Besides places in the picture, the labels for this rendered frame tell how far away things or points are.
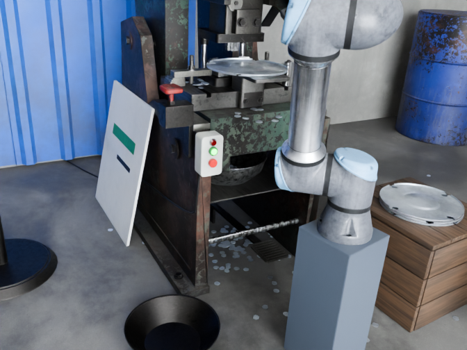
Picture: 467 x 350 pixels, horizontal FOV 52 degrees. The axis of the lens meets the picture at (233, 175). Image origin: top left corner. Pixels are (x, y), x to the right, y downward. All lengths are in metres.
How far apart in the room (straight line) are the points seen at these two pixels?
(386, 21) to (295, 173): 0.44
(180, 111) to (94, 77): 1.38
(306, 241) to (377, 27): 0.62
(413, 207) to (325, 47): 0.88
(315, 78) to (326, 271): 0.54
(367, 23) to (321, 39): 0.09
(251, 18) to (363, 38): 0.75
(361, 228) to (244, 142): 0.57
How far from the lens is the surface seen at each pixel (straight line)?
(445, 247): 1.67
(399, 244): 1.69
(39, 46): 2.76
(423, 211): 1.77
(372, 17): 1.03
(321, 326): 1.45
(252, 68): 1.68
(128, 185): 2.05
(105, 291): 1.84
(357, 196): 1.26
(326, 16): 1.02
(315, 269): 1.37
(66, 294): 1.86
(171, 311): 1.69
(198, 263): 1.73
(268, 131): 1.71
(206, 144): 1.47
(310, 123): 1.16
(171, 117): 1.49
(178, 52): 1.93
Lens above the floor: 1.12
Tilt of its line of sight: 24 degrees down
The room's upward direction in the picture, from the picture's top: 3 degrees clockwise
